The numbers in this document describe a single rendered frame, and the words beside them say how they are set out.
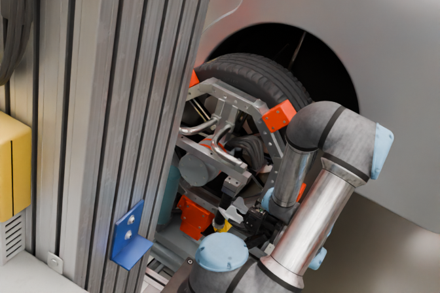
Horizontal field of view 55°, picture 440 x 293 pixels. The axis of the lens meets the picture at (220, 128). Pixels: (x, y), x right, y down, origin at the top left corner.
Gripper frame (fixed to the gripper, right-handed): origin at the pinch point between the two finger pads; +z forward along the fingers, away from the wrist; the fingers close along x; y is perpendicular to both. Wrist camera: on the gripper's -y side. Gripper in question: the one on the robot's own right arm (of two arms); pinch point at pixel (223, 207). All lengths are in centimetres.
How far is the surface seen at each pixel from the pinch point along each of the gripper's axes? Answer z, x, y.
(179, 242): 24, -28, -61
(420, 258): -93, -143, -83
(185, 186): 25.4, -21.5, -21.0
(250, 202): -3.0, -21.6, -10.5
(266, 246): -9, -73, -77
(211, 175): 10.7, -7.8, 2.8
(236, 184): -1.7, 0.6, 12.0
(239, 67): 22, -32, 35
